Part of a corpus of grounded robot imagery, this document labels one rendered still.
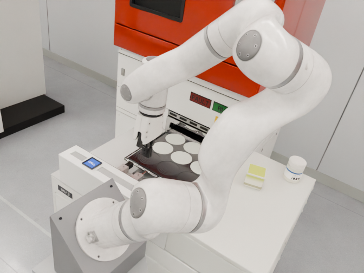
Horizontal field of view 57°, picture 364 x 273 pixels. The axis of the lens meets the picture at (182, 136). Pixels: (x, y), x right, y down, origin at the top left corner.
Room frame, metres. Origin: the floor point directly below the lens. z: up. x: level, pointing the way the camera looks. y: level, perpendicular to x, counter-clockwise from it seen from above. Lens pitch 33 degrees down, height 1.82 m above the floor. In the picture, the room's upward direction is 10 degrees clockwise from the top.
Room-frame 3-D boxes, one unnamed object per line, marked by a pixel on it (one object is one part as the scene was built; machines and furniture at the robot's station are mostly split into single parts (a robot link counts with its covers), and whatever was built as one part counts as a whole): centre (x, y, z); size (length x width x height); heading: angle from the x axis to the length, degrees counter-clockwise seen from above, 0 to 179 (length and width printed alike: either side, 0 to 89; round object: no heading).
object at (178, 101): (1.55, 0.05, 1.02); 0.82 x 0.03 x 0.40; 62
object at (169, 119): (1.46, -0.10, 0.89); 0.44 x 0.02 x 0.10; 62
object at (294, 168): (1.17, -0.49, 1.01); 0.07 x 0.07 x 0.10
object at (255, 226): (1.00, -0.31, 0.89); 0.62 x 0.35 x 0.14; 152
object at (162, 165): (1.27, -0.01, 0.90); 0.34 x 0.34 x 0.01; 62
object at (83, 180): (0.97, 0.21, 0.89); 0.55 x 0.09 x 0.14; 62
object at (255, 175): (1.09, -0.32, 1.00); 0.07 x 0.07 x 0.07; 78
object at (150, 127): (0.91, 0.11, 1.27); 0.10 x 0.07 x 0.11; 152
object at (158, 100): (0.90, 0.11, 1.41); 0.09 x 0.08 x 0.13; 146
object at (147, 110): (0.91, 0.11, 1.33); 0.09 x 0.08 x 0.03; 152
